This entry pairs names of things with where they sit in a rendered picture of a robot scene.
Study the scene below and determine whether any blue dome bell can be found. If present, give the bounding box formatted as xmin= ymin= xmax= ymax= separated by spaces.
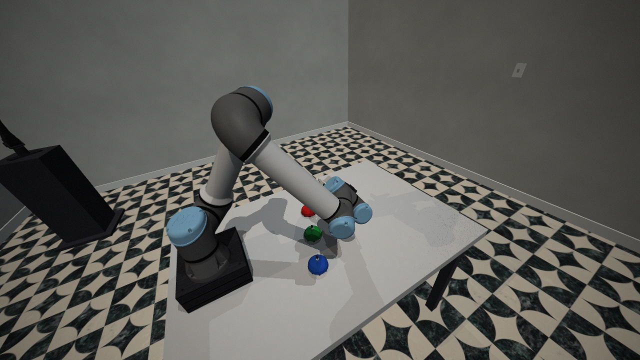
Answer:
xmin=308 ymin=254 xmax=329 ymax=276

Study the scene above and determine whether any red dome bell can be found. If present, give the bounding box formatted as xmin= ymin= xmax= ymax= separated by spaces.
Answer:
xmin=301 ymin=205 xmax=316 ymax=217

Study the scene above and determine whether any green bell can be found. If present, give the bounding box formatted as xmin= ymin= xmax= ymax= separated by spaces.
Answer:
xmin=304 ymin=225 xmax=322 ymax=242

